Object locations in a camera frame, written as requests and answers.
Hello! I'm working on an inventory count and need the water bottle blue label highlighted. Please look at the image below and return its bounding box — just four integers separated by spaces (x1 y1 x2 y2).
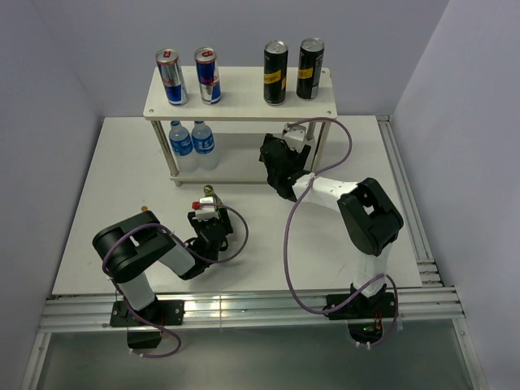
191 120 219 171
168 120 198 173

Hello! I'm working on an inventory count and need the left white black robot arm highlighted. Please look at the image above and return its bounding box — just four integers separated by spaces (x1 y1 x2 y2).
92 206 233 324

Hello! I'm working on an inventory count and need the left water bottle blue label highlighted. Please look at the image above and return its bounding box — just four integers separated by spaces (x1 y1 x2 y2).
168 120 198 173

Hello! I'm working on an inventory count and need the black yellow can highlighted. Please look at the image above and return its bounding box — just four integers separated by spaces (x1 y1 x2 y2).
263 40 288 106
297 37 325 100

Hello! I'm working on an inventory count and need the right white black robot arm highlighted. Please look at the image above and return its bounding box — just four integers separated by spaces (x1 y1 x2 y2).
260 134 404 317

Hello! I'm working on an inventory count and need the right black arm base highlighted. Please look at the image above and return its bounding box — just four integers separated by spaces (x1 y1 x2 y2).
325 285 398 349

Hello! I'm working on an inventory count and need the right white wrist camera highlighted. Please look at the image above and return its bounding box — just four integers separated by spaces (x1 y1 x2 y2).
281 123 306 153

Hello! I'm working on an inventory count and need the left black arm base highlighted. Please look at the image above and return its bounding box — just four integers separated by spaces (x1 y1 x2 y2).
109 299 184 351

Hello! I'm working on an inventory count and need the right water bottle blue label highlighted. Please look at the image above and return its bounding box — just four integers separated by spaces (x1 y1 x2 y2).
191 120 219 171

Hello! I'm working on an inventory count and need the aluminium front rail frame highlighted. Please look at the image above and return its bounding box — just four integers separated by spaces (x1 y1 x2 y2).
19 286 488 390

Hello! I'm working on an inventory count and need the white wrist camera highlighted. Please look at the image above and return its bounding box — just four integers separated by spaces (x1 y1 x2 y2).
192 197 218 221
281 123 306 153

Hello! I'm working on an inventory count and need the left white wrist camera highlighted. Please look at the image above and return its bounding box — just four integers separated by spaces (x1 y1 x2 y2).
192 197 218 221

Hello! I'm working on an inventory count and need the white two-tier shelf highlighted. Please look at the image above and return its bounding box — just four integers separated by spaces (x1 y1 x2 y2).
143 66 337 186

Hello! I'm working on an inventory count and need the green glass bottle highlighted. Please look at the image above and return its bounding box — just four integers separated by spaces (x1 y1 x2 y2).
203 184 223 219

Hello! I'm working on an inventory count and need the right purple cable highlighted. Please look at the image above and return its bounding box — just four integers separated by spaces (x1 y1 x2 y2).
283 117 400 349

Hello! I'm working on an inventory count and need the silver blue energy can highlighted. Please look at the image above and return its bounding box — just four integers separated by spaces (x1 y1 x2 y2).
155 49 188 106
194 47 221 104

